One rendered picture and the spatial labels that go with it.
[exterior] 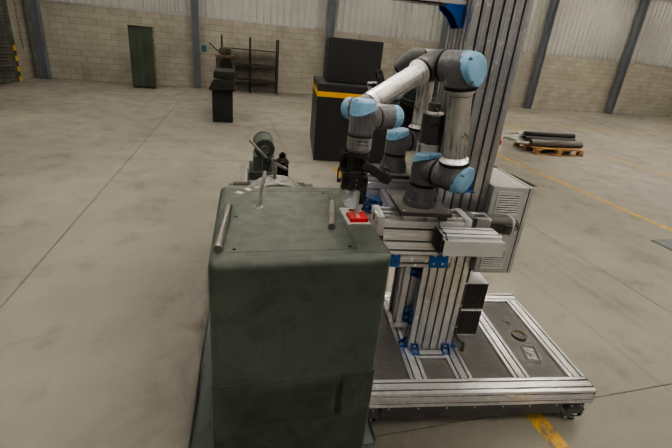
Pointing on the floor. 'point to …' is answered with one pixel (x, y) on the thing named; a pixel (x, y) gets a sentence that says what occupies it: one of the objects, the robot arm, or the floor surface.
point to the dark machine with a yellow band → (357, 81)
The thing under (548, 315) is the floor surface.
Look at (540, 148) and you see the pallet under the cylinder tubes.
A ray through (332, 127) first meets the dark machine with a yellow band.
